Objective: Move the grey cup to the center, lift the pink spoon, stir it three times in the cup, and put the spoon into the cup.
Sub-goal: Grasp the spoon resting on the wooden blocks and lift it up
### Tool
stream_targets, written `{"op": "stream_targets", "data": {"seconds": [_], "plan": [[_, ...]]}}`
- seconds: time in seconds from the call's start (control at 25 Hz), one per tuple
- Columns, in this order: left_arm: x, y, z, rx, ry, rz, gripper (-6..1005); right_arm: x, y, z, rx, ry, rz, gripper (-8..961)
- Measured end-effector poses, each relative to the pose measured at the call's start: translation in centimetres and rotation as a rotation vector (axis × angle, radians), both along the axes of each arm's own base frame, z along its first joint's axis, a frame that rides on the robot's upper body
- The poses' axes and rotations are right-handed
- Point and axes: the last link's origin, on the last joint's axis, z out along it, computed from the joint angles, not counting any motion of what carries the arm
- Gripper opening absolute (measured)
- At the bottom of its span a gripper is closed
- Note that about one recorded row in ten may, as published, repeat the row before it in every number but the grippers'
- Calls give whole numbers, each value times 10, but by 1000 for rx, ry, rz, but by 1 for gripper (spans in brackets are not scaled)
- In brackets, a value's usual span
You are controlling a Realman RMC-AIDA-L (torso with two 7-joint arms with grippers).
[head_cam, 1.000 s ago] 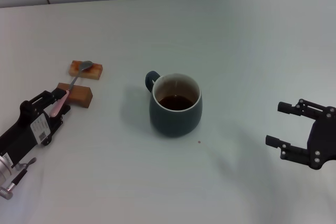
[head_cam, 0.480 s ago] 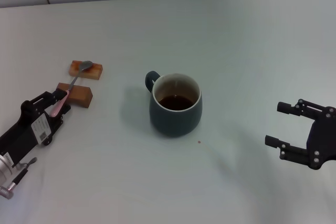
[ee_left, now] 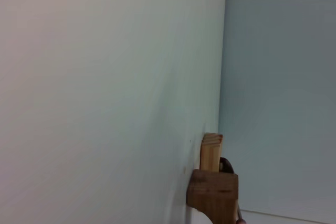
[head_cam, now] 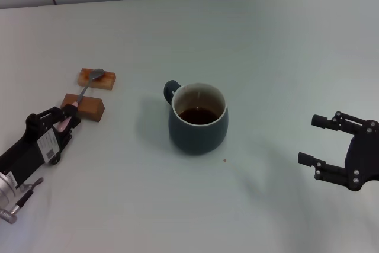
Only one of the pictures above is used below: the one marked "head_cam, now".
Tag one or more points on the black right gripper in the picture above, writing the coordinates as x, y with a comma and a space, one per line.
365, 155

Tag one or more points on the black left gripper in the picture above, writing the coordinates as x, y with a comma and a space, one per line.
29, 149

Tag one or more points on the grey ceramic coffee cup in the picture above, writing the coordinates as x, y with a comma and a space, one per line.
197, 139

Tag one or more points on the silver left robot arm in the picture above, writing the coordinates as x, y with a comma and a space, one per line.
6, 188

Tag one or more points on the dark arched wooden block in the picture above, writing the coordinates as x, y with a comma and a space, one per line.
90, 108

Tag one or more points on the light stained wooden block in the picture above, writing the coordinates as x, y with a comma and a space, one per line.
105, 82

